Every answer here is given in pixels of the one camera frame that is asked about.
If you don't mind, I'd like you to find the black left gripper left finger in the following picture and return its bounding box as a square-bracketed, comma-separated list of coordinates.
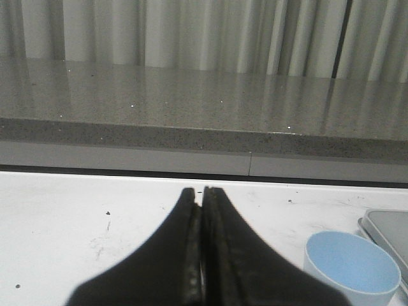
[67, 188, 203, 305]

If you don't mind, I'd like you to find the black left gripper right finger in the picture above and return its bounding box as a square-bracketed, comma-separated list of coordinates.
[202, 187, 350, 305]

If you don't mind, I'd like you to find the light blue plastic cup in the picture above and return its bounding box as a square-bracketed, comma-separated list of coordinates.
[303, 231, 402, 305]

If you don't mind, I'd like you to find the silver electronic kitchen scale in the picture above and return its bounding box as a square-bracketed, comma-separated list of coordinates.
[358, 209, 407, 295]

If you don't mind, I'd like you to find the grey pleated curtain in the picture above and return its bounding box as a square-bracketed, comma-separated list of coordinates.
[1, 1, 407, 83]

